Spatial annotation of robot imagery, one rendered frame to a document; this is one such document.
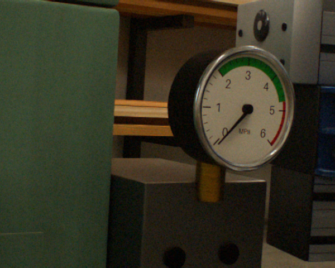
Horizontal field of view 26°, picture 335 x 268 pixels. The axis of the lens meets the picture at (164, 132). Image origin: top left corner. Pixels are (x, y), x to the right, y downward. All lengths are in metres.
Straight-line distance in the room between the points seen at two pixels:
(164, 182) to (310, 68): 0.38
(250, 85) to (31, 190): 0.12
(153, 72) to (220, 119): 3.07
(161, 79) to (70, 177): 3.06
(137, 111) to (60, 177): 2.42
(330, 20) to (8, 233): 0.46
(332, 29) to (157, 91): 2.72
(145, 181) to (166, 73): 3.09
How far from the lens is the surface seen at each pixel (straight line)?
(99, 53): 0.39
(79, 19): 0.38
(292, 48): 0.72
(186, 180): 0.38
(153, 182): 0.37
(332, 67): 0.74
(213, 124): 0.35
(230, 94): 0.36
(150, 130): 2.82
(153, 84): 3.42
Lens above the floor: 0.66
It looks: 3 degrees down
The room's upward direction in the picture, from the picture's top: 3 degrees clockwise
